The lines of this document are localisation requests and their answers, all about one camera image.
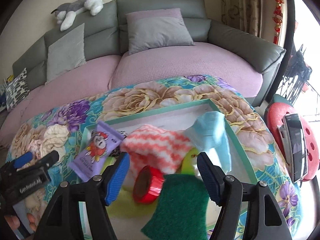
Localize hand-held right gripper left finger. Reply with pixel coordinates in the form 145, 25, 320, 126
32, 152, 130, 240

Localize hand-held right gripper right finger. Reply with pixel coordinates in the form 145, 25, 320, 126
197, 152, 293, 240

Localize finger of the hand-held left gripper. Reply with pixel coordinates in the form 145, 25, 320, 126
5, 151, 33, 170
15, 151, 60, 174

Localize light green cloth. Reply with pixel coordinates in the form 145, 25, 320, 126
107, 187, 153, 217

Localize black and white scrunchie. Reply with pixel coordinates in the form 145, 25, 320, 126
107, 130, 128, 158

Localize red tape roll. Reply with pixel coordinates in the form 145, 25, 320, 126
132, 165, 165, 204

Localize purple printed packet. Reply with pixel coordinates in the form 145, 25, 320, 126
68, 121, 125, 182

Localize green and yellow sponge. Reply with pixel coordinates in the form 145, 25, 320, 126
141, 174, 209, 240

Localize blue face mask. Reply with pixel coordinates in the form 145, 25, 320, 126
185, 111, 232, 173

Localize pink and white striped cloth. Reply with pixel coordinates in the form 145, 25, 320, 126
121, 124, 193, 175

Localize teal cardboard box lid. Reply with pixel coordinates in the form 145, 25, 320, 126
79, 99, 255, 240

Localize person's left hand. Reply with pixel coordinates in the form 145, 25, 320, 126
6, 212, 38, 234

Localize cream lace cloth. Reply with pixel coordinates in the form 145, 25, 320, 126
43, 124, 71, 157

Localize black and white patterned pillow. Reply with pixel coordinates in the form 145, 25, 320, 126
5, 67, 30, 112

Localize floral blanket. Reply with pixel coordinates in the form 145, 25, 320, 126
5, 74, 303, 240

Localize smartphone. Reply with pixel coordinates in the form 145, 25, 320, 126
284, 113, 308, 183

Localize red plastic stool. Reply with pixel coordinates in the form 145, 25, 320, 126
264, 102, 320, 182

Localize plain grey pillow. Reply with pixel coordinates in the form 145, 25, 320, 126
45, 23, 87, 84

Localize lilac sofa seat cover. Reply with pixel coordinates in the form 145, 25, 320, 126
5, 41, 264, 130

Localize grey leather sofa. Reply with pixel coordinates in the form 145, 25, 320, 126
12, 0, 287, 107

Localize grey and lilac pillow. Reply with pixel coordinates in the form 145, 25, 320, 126
125, 8, 195, 55

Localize grey and white plush toy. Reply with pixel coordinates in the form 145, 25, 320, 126
51, 0, 107, 32

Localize patterned beige curtain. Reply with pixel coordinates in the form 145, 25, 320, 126
220, 0, 270, 37

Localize red hanging decoration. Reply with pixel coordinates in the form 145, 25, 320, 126
269, 0, 287, 45

